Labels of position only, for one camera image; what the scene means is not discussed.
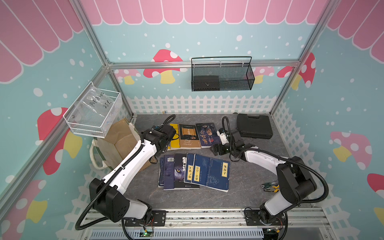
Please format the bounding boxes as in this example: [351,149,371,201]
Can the purple book with face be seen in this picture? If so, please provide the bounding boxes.
[196,123,222,148]

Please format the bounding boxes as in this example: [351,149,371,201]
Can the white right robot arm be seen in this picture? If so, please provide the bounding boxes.
[211,128,317,226]

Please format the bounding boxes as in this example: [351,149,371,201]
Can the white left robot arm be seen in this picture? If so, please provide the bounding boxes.
[89,125,176,223]

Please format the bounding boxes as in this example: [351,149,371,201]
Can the clear plastic bag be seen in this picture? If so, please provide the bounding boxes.
[71,84,115,127]

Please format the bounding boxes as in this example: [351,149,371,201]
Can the black plastic tool case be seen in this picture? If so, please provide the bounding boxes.
[237,114,273,140]

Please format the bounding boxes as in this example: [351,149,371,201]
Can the brown book with lamp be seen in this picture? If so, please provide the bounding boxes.
[179,124,201,149]

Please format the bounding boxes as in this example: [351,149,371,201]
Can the dark blue barcode book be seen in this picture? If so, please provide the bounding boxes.
[158,155,175,190]

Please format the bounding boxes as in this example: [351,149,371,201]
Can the dark wolf cover book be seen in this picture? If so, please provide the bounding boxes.
[174,154,200,190]

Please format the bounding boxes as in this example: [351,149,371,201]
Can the blue book yellow label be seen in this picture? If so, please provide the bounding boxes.
[206,158,231,192]

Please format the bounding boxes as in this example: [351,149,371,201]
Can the blue book middle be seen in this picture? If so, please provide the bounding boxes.
[192,154,210,186]

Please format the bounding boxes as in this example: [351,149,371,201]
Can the black box in basket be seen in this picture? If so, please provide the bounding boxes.
[192,76,220,92]

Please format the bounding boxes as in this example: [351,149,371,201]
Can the green circuit board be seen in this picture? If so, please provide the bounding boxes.
[139,230,154,238]

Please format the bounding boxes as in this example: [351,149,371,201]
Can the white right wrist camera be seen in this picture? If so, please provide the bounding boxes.
[217,128,229,145]

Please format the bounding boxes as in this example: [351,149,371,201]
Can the yellow handled pliers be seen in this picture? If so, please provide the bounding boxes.
[261,181,280,193]

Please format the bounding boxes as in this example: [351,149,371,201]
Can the white wire basket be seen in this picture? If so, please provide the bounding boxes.
[63,82,123,139]

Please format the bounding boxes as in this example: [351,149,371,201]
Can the black wire mesh basket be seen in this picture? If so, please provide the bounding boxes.
[191,56,255,92]

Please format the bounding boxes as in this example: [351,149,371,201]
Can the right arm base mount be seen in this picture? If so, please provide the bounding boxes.
[243,208,287,227]

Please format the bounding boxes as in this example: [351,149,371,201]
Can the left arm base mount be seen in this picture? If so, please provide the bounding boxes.
[125,211,167,227]

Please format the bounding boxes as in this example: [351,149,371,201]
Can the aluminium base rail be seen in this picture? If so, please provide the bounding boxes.
[79,207,337,240]

